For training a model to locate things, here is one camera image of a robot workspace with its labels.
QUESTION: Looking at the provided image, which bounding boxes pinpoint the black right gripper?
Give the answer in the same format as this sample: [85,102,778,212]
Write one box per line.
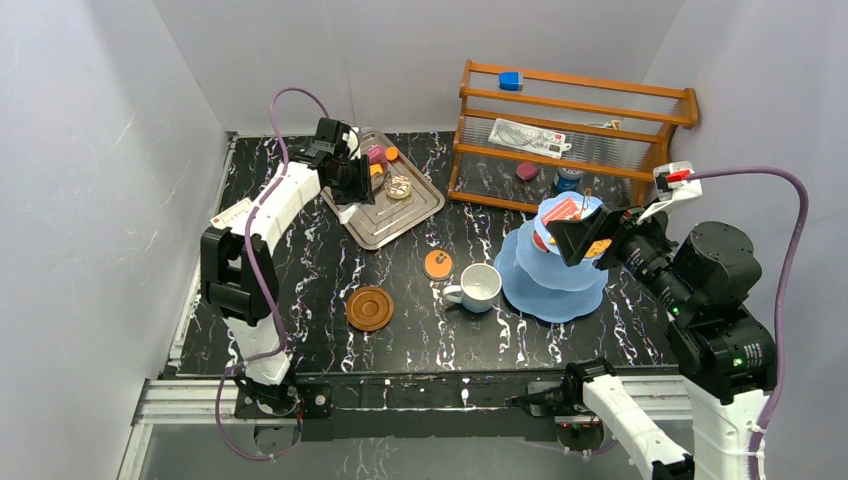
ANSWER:
[544,195,695,314]

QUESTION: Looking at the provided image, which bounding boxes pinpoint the brown chocolate chip cookie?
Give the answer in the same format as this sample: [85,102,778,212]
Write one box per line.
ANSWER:
[584,239,612,259]

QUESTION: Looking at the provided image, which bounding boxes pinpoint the pink layered cake slice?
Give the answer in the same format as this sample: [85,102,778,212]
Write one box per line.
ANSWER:
[541,197,583,225]

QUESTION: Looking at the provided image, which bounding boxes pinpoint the steel food tongs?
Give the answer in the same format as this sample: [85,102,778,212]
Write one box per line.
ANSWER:
[336,172,398,225]

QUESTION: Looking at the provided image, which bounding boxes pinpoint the red sprinkled donut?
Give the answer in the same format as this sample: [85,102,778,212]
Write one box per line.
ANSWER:
[532,231,550,253]

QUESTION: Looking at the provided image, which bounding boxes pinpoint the white chocolate drizzled donut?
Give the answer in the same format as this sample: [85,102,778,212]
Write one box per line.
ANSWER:
[383,175,412,200]

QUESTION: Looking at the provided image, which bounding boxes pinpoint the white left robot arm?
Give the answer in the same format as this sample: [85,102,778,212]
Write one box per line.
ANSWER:
[200,118,375,416]

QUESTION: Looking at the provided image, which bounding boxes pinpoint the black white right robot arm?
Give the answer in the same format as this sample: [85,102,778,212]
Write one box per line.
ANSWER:
[506,204,778,479]

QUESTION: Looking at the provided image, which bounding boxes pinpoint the magenta cake wedge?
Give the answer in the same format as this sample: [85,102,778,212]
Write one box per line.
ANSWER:
[366,145,388,165]

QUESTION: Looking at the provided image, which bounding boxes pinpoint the small orange round cookie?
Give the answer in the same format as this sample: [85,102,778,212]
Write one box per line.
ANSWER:
[384,147,399,162]

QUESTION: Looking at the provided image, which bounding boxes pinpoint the blue three-tier cake stand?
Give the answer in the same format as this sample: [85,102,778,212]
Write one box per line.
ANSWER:
[495,192,609,324]

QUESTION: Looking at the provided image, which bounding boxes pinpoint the blue lidded jar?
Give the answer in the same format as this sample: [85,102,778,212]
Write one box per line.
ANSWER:
[553,168,584,193]

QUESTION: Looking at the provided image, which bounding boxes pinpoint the maroon heart-shaped object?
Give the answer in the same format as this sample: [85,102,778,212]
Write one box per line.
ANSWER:
[515,162,539,182]

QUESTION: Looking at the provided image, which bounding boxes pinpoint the white ceramic mug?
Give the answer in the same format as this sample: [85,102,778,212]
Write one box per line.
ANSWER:
[441,263,502,313]

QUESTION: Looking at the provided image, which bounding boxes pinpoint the packaged ruler protractor set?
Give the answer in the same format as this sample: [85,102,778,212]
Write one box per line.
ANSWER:
[488,118,572,159]

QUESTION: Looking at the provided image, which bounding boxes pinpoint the wooden two-tier shelf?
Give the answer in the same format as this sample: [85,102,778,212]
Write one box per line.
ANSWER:
[447,60,700,212]

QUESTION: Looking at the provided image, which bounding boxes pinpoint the small white cardboard box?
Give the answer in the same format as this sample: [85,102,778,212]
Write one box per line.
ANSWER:
[210,198,253,229]

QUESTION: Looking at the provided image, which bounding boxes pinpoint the orange black round coaster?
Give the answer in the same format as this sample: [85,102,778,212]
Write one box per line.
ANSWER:
[423,249,455,281]

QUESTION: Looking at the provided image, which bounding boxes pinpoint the brown wooden round coaster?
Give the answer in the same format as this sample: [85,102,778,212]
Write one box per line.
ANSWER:
[345,286,394,332]

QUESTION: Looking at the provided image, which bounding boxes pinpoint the blue block on shelf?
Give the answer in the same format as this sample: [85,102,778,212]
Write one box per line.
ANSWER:
[498,71,524,92]

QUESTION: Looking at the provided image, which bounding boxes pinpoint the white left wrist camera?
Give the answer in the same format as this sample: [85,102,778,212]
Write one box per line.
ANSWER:
[346,127,361,159]

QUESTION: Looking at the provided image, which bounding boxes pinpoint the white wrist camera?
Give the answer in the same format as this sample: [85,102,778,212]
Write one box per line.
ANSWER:
[346,127,361,159]
[637,161,703,225]

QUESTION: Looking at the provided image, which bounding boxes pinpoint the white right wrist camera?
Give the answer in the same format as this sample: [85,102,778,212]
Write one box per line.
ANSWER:
[637,161,703,225]

